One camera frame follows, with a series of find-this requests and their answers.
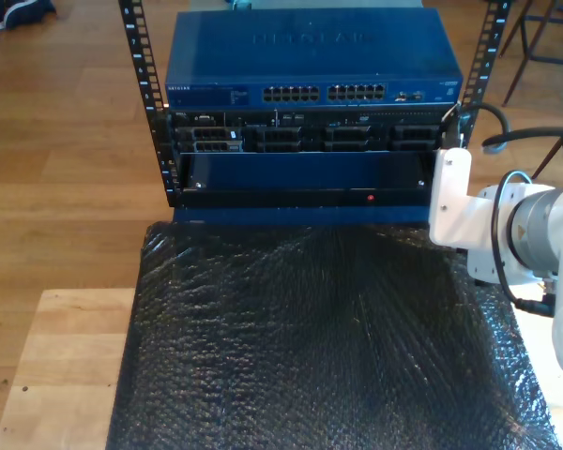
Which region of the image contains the blue rack base plate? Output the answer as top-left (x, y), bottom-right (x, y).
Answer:
top-left (172, 204), bottom-right (453, 227)

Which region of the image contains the black perforated rack post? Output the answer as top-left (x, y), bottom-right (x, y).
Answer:
top-left (442, 0), bottom-right (513, 206)
top-left (117, 0), bottom-right (180, 208)

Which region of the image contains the black bubble wrap mat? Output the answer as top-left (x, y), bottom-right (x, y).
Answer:
top-left (105, 216), bottom-right (563, 450)

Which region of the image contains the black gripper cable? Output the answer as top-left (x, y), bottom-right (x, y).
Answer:
top-left (491, 170), bottom-right (555, 319)

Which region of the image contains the black Dell rack server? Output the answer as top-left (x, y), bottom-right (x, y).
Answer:
top-left (167, 108), bottom-right (462, 155)

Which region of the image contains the dark metal frame stool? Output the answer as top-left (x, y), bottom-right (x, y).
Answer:
top-left (498, 0), bottom-right (563, 108)

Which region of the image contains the blue Netgear network switch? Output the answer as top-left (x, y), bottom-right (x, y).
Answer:
top-left (163, 7), bottom-right (464, 113)

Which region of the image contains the dark blue sneaker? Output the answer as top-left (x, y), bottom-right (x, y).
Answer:
top-left (0, 0), bottom-right (58, 31)

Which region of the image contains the dark metal frame chair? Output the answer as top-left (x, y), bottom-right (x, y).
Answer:
top-left (531, 110), bottom-right (563, 185)

